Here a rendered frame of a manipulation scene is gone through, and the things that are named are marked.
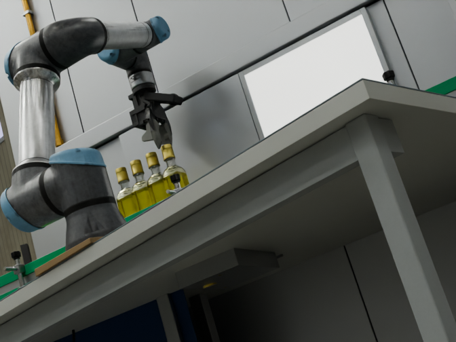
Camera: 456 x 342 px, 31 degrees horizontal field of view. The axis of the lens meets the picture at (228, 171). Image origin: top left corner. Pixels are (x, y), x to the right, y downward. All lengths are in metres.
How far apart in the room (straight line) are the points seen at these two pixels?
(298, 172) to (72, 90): 1.65
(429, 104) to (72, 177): 0.80
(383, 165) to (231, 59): 1.34
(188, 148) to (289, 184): 1.20
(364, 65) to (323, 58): 0.13
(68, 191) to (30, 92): 0.35
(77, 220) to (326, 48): 0.98
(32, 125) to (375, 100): 0.99
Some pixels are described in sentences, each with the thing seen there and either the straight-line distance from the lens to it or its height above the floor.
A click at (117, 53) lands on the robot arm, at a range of 2.46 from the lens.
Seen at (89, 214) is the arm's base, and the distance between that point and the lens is 1.78.
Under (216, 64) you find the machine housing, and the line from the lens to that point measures 2.57.
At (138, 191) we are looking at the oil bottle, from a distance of 2.46.
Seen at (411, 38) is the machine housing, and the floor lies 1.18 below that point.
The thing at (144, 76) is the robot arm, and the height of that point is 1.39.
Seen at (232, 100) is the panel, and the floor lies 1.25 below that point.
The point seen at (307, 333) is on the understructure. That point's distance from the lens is 2.37.
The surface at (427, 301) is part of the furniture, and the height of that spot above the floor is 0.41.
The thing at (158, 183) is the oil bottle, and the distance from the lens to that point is 2.42.
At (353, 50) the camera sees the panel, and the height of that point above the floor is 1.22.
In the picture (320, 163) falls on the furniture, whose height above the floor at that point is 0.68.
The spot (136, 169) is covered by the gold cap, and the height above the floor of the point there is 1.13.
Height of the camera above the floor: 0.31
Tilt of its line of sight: 17 degrees up
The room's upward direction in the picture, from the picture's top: 17 degrees counter-clockwise
